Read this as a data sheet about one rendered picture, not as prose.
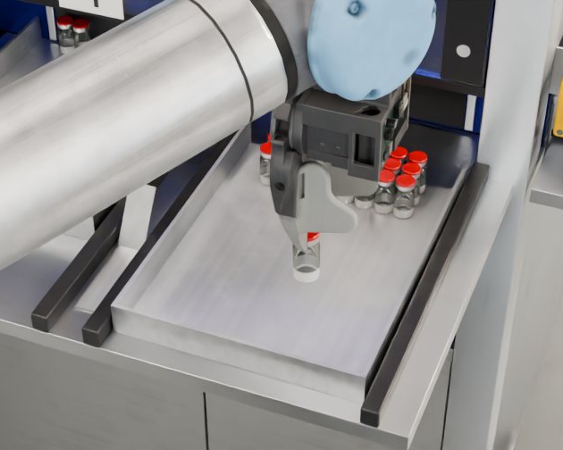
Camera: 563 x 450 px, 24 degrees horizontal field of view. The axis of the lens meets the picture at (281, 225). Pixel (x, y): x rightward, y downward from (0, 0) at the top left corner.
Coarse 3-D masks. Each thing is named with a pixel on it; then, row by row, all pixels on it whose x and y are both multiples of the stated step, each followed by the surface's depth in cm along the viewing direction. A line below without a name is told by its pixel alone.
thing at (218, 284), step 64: (256, 192) 145; (448, 192) 145; (192, 256) 136; (256, 256) 136; (320, 256) 136; (384, 256) 136; (128, 320) 126; (192, 320) 129; (256, 320) 129; (320, 320) 129; (384, 320) 129; (320, 384) 121
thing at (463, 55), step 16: (448, 0) 135; (464, 0) 134; (480, 0) 134; (448, 16) 136; (464, 16) 135; (480, 16) 135; (448, 32) 137; (464, 32) 137; (480, 32) 136; (448, 48) 138; (464, 48) 137; (480, 48) 137; (448, 64) 140; (464, 64) 139; (480, 64) 138; (464, 80) 140; (480, 80) 139
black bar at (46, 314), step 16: (160, 176) 145; (112, 224) 137; (96, 240) 135; (112, 240) 137; (80, 256) 134; (96, 256) 134; (64, 272) 132; (80, 272) 132; (64, 288) 130; (80, 288) 132; (48, 304) 128; (64, 304) 130; (32, 320) 127; (48, 320) 127
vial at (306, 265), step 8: (296, 248) 101; (312, 248) 101; (320, 248) 102; (296, 256) 102; (304, 256) 101; (312, 256) 101; (296, 264) 102; (304, 264) 102; (312, 264) 102; (296, 272) 103; (304, 272) 102; (312, 272) 102; (304, 280) 103; (312, 280) 103
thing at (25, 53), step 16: (32, 32) 167; (16, 48) 164; (32, 48) 168; (48, 48) 168; (0, 64) 161; (16, 64) 165; (32, 64) 165; (0, 80) 162; (112, 208) 140; (80, 224) 138; (96, 224) 137
